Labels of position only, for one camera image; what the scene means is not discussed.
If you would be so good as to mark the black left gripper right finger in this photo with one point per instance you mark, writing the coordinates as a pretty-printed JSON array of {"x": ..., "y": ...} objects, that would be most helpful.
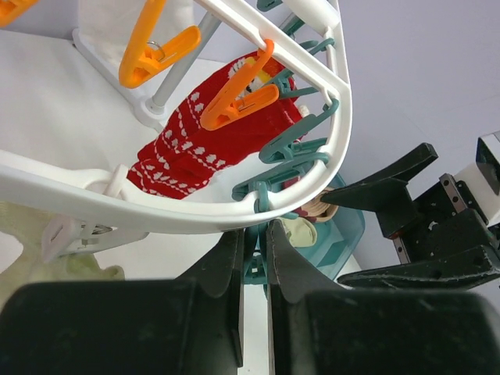
[{"x": 318, "y": 327}]

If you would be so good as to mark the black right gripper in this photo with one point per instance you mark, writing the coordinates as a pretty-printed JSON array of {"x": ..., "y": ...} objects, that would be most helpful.
[{"x": 441, "y": 238}]

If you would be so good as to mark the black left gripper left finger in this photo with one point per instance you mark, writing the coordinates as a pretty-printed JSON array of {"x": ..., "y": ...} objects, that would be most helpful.
[{"x": 187, "y": 325}]

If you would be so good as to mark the striped pink purple sock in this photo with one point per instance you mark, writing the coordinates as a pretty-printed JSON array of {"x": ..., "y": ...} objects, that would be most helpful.
[{"x": 317, "y": 211}]

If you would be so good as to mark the cream sock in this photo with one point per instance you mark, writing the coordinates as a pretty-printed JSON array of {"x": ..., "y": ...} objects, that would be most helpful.
[
  {"x": 300, "y": 232},
  {"x": 26, "y": 225}
]

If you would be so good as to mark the teal plastic basin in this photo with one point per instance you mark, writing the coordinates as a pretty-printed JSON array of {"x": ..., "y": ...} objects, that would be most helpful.
[{"x": 336, "y": 239}]

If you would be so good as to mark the red patterned sock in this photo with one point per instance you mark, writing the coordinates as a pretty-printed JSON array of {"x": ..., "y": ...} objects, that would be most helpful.
[{"x": 184, "y": 157}]

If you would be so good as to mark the white metal drying rack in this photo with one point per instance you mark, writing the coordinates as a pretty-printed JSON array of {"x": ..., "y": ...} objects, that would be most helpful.
[{"x": 143, "y": 49}]

